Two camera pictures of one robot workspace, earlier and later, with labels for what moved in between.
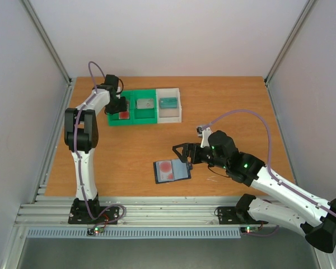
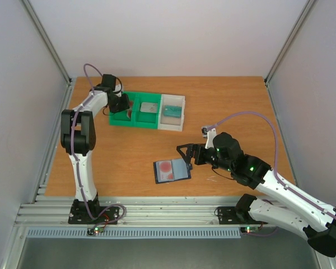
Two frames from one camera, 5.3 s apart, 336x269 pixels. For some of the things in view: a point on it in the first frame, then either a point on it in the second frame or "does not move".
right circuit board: x=248 y=229 does not move
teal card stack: x=168 y=102 -> x=173 y=111
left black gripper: x=123 y=108 does not move
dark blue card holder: x=170 y=170 does not move
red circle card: x=124 y=115 -> x=129 y=111
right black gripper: x=190 y=153 does not move
